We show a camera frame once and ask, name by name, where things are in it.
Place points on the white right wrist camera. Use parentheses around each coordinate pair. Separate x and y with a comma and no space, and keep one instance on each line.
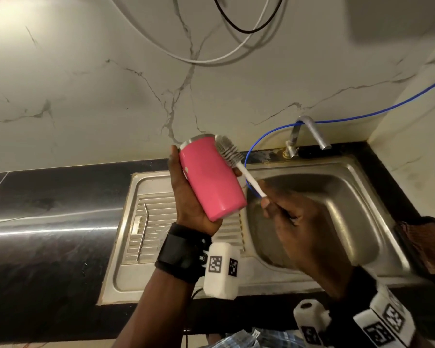
(310,318)

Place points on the metal faucet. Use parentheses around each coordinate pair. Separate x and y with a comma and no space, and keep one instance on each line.
(317,132)

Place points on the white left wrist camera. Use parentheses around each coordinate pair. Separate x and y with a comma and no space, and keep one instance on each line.
(221,279)

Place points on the person's left hand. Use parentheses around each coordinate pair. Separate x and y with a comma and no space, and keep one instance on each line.
(188,210)

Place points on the white bottle brush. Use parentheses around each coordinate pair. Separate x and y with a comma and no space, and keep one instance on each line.
(252,182)

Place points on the stainless steel sink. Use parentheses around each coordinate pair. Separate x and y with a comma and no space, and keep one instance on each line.
(330,213)

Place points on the pink steel tumbler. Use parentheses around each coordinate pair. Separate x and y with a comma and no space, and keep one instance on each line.
(210,177)

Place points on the black left wrist band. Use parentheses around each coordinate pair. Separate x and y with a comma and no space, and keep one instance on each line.
(181,251)

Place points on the person's right hand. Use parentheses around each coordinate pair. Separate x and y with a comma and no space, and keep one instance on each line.
(308,242)

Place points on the blue plaid clothing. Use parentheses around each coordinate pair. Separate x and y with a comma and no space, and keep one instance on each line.
(272,340)

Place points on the bent metal straw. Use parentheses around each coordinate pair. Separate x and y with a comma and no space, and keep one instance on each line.
(142,235)

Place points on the person's left forearm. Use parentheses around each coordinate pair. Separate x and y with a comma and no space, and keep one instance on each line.
(156,311)

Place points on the black wrist band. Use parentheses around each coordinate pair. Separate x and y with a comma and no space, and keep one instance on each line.
(369,315)
(181,251)

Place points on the thin blue tube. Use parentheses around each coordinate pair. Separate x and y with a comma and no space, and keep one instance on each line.
(384,111)

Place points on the black right wrist band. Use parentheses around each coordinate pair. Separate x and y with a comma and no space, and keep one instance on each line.
(369,315)

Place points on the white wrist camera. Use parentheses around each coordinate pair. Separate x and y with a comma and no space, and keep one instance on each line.
(221,279)
(310,318)

